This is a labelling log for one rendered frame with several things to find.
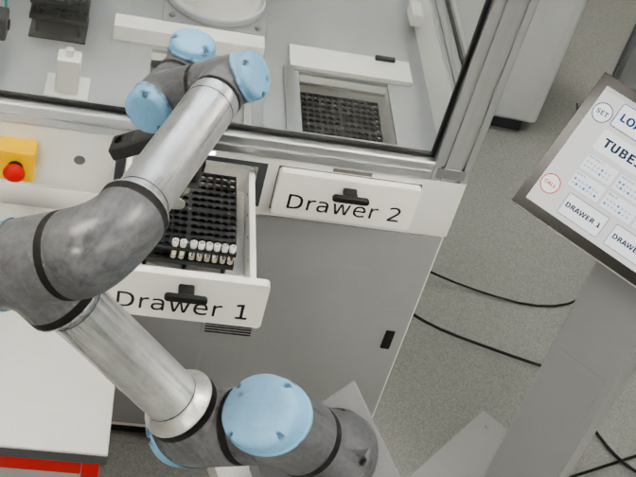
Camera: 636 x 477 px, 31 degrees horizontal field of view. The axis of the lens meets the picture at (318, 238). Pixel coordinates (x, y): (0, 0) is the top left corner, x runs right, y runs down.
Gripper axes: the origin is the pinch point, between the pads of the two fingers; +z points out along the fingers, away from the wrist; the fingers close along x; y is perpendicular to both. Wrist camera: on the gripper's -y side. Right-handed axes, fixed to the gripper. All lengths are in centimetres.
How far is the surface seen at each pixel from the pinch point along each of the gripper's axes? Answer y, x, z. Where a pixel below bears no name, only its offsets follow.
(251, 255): 18.5, 2.8, 8.6
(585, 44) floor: 136, 274, 94
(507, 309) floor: 99, 104, 97
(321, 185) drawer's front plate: 29.0, 25.7, 6.8
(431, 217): 53, 31, 13
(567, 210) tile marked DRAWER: 77, 25, -2
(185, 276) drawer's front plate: 8.2, -10.0, 5.5
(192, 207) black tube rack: 5.8, 11.2, 7.8
